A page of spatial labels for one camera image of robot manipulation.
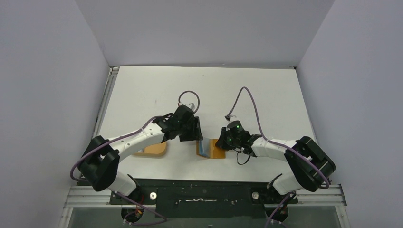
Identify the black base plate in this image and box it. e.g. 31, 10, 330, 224
110, 178, 298, 219

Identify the aluminium frame rail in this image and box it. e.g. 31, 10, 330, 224
64, 185, 346, 208

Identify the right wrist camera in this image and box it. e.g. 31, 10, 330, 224
224, 114, 238, 123

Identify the orange leather card holder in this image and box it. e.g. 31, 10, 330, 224
196, 138, 226, 159

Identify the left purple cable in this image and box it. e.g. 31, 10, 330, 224
69, 90, 201, 227

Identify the orange plastic tray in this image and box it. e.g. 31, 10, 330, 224
133, 142, 167, 157

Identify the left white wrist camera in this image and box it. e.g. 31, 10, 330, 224
185, 103, 196, 111

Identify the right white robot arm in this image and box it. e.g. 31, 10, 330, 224
215, 120, 336, 203

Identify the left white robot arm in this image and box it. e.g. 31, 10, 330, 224
73, 103, 203, 204

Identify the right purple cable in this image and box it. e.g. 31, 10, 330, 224
225, 86, 331, 228

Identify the purple cable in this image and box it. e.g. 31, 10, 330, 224
225, 86, 331, 228
69, 90, 201, 227

